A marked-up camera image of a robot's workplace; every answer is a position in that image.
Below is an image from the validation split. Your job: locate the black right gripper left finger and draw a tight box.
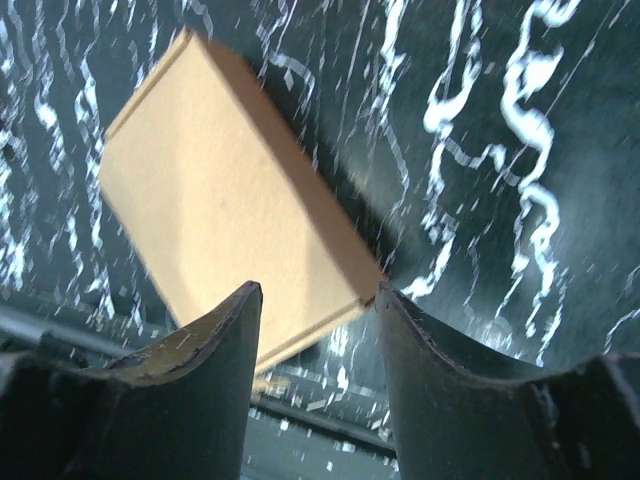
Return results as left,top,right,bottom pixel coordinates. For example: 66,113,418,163
1,281,263,479

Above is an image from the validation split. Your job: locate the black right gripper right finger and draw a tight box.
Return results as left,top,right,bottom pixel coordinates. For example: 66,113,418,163
375,284,639,479

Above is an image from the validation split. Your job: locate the brown cardboard box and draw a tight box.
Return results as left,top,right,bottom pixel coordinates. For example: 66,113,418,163
99,30,384,372

